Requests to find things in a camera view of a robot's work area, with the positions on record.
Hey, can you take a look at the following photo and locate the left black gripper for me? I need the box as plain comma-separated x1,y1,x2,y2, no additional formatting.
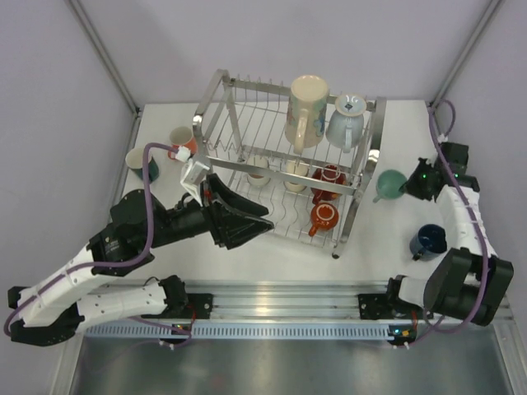
147,173,276,249

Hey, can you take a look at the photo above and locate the mint green mug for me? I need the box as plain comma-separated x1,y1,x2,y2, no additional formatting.
373,169,408,203

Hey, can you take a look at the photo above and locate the white steel cup wood band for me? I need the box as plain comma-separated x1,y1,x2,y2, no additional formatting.
245,154,269,188

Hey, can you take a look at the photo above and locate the navy blue mug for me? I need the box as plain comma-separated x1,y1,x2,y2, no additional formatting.
409,224,447,261

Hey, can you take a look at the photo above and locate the small cream steel tumbler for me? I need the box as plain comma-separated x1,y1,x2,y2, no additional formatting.
283,160,309,193

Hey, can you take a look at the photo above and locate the orange mug white interior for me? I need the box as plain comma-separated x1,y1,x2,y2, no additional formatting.
167,127,198,162

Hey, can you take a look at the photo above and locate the white cup orange handle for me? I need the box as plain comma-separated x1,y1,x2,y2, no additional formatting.
311,164,346,205

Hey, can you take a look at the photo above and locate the light blue mug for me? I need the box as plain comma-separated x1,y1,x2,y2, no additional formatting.
325,94,367,153

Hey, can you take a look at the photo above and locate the orange cup black interior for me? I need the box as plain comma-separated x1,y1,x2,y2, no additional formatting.
309,202,339,237

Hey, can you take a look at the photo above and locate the dark teal mug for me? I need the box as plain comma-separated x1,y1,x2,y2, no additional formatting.
125,147,160,184

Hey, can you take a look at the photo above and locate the cream floral mug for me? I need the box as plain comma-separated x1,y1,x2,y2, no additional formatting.
284,75,329,155

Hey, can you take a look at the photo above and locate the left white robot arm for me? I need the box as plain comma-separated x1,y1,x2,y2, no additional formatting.
4,174,274,346

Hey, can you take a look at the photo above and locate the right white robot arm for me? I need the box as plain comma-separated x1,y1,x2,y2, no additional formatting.
385,142,514,327

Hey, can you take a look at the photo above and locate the stainless steel dish rack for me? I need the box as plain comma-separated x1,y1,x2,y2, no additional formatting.
193,69,387,258

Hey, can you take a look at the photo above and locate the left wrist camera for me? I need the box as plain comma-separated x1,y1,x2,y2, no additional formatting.
175,146,211,206

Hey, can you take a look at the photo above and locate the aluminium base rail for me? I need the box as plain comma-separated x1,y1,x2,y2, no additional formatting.
88,279,515,330

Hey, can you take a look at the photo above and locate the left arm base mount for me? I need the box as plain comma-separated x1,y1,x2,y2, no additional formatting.
178,293,213,319

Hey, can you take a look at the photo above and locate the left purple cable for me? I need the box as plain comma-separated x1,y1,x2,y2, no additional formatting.
2,142,194,351

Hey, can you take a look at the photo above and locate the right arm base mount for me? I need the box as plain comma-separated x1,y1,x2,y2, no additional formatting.
357,275,434,320

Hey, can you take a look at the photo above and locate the white slotted cable duct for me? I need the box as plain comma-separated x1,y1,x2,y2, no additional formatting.
85,321,413,341

